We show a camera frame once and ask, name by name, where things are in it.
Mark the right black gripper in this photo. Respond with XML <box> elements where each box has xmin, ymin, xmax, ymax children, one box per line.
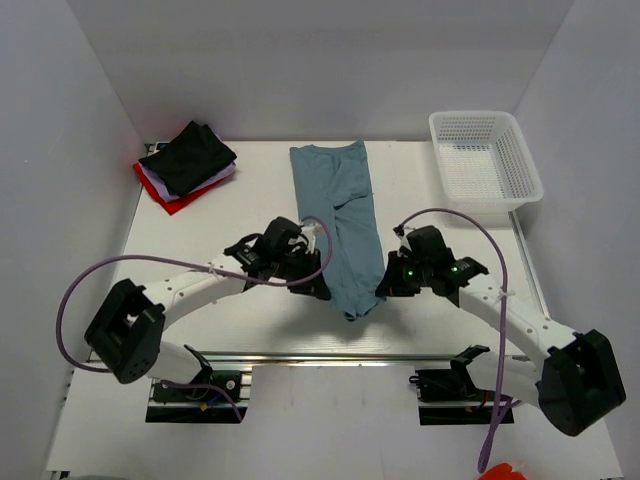
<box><xmin>378</xmin><ymin>250</ymin><xmax>433</xmax><ymax>297</ymax></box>

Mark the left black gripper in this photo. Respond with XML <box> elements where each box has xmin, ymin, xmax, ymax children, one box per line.
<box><xmin>273</xmin><ymin>247</ymin><xmax>331</xmax><ymax>299</ymax></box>

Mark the teal blue t-shirt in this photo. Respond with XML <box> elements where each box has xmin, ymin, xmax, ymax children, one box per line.
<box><xmin>289</xmin><ymin>141</ymin><xmax>385</xmax><ymax>321</ymax></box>

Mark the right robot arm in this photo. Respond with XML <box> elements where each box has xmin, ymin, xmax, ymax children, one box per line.
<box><xmin>376</xmin><ymin>226</ymin><xmax>626</xmax><ymax>437</ymax></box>

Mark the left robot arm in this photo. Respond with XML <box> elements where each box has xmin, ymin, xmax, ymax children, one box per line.
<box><xmin>84</xmin><ymin>216</ymin><xmax>333</xmax><ymax>399</ymax></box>

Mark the white plastic basket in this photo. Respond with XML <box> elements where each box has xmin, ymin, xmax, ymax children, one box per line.
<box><xmin>429</xmin><ymin>111</ymin><xmax>544</xmax><ymax>215</ymax></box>

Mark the red folded t-shirt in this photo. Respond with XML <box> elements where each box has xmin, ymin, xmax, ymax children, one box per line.
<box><xmin>133</xmin><ymin>163</ymin><xmax>222</xmax><ymax>215</ymax></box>

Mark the black folded t-shirt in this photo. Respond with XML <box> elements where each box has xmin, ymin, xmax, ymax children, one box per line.
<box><xmin>141</xmin><ymin>121</ymin><xmax>237</xmax><ymax>197</ymax></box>

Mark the orange object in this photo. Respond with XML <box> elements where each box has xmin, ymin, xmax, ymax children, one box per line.
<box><xmin>478</xmin><ymin>463</ymin><xmax>527</xmax><ymax>480</ymax></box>

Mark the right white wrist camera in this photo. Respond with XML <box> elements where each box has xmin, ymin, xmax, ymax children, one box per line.
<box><xmin>393</xmin><ymin>225</ymin><xmax>412</xmax><ymax>255</ymax></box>

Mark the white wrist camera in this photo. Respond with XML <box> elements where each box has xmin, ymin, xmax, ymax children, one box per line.
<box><xmin>393</xmin><ymin>225</ymin><xmax>412</xmax><ymax>255</ymax></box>
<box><xmin>299</xmin><ymin>222</ymin><xmax>324</xmax><ymax>254</ymax></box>

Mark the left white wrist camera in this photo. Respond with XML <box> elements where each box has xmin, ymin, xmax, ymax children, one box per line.
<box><xmin>299</xmin><ymin>222</ymin><xmax>324</xmax><ymax>254</ymax></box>

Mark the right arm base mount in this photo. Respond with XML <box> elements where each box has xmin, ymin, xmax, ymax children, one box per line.
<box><xmin>408</xmin><ymin>369</ymin><xmax>494</xmax><ymax>426</ymax></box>

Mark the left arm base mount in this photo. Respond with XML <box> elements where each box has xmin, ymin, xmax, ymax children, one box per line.
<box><xmin>145</xmin><ymin>363</ymin><xmax>252</xmax><ymax>425</ymax></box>

